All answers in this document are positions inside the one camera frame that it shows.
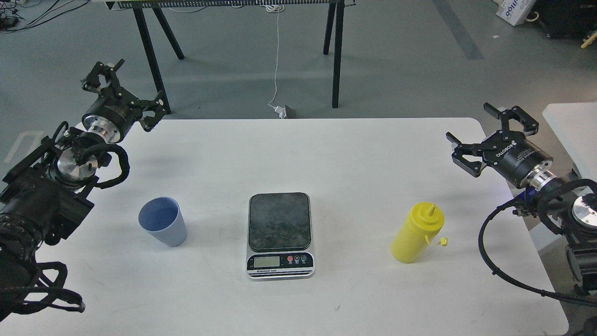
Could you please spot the blue plastic cup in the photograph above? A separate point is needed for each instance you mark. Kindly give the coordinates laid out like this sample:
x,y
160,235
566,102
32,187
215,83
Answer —
x,y
162,218

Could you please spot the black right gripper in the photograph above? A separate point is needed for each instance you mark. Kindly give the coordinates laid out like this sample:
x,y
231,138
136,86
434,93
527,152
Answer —
x,y
517,156

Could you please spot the white side table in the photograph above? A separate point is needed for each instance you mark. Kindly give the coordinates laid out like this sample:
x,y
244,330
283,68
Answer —
x,y
574,126

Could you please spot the black equipment case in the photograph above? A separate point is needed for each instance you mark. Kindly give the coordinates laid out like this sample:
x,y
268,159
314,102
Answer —
x,y
566,18

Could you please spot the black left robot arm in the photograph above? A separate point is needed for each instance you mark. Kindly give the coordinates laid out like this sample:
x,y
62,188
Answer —
x,y
46,194

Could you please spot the digital kitchen scale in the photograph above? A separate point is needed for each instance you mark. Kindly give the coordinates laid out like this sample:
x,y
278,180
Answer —
x,y
279,237

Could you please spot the grey power adapter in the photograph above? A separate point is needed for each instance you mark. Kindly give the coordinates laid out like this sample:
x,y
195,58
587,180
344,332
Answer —
x,y
288,113

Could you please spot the white cardboard box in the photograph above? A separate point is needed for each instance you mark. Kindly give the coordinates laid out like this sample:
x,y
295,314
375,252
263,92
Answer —
x,y
517,12

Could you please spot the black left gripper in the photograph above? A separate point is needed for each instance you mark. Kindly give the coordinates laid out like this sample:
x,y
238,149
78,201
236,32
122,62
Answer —
x,y
112,118

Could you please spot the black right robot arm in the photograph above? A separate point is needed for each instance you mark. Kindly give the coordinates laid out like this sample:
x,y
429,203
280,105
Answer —
x,y
566,208

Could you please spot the yellow squeeze bottle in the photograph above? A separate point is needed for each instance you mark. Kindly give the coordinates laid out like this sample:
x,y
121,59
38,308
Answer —
x,y
422,224

